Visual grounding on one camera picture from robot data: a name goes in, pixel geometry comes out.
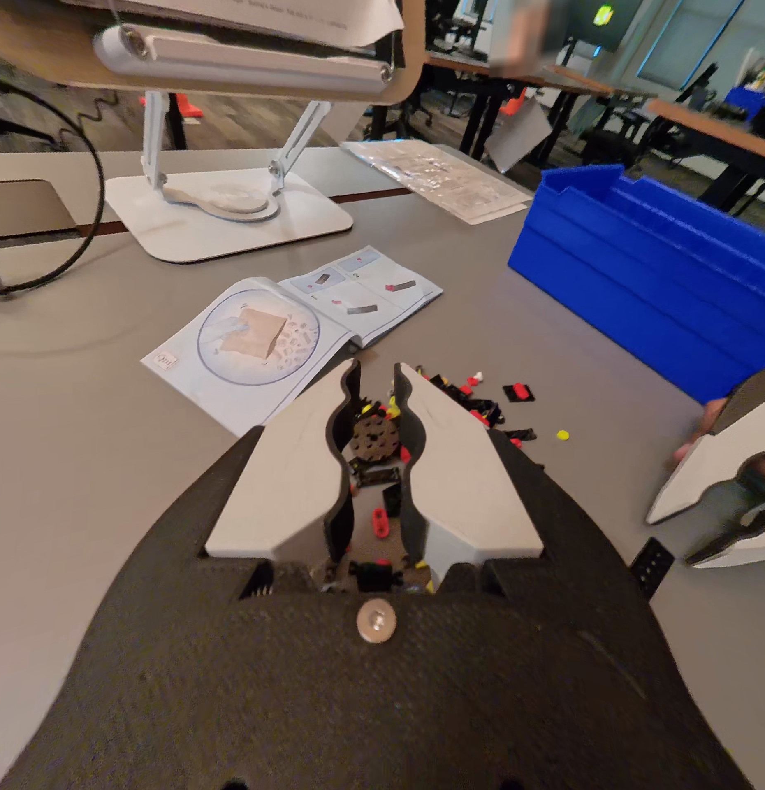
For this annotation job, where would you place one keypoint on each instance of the white folding stand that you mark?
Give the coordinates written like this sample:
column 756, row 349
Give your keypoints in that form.
column 234, row 228

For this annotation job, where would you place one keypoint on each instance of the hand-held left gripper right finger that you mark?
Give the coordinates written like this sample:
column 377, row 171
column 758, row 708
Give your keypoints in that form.
column 475, row 487

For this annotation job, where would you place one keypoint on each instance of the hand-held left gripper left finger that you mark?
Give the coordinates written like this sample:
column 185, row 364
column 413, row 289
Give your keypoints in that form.
column 284, row 481

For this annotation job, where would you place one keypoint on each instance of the pile of small lego pieces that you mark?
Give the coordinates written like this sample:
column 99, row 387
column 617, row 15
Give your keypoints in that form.
column 481, row 410

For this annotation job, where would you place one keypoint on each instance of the light blue instruction booklet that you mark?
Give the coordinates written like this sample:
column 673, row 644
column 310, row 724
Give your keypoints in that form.
column 253, row 339

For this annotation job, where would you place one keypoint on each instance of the person's right hand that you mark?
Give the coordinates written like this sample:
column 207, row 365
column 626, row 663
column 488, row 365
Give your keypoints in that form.
column 709, row 413

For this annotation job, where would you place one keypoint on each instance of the long black lego plate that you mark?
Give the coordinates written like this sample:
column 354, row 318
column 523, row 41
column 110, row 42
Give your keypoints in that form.
column 652, row 568

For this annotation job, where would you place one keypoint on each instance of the white paper sheet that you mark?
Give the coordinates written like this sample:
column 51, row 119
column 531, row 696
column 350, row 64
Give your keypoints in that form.
column 265, row 15

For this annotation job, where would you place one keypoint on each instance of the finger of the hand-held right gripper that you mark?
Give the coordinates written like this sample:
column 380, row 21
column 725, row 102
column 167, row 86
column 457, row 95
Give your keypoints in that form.
column 752, row 543
column 703, row 469

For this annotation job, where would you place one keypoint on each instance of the clear plastic bag with sheet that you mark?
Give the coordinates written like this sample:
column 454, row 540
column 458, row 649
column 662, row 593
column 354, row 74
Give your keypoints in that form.
column 444, row 179

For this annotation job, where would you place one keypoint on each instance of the blue plastic bin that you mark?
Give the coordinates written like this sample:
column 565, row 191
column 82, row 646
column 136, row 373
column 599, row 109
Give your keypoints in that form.
column 635, row 271

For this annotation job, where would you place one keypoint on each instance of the black round lego plate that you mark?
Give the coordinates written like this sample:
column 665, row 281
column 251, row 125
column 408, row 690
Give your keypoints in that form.
column 373, row 439

